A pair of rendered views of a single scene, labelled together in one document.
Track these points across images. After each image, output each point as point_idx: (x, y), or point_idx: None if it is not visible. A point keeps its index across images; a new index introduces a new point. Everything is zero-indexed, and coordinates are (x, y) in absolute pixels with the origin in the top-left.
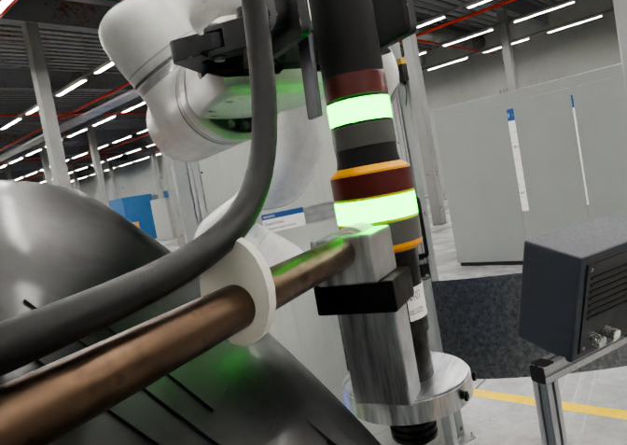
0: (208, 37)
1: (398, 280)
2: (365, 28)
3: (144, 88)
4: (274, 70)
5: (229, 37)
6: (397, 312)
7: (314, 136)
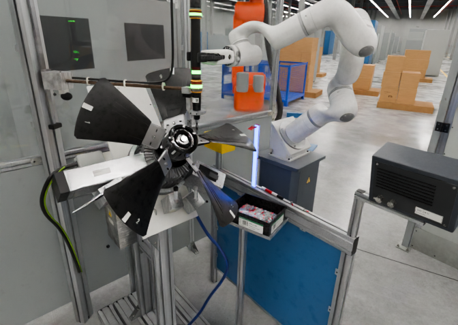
0: None
1: (184, 94)
2: (192, 60)
3: None
4: None
5: None
6: (186, 98)
7: (347, 60)
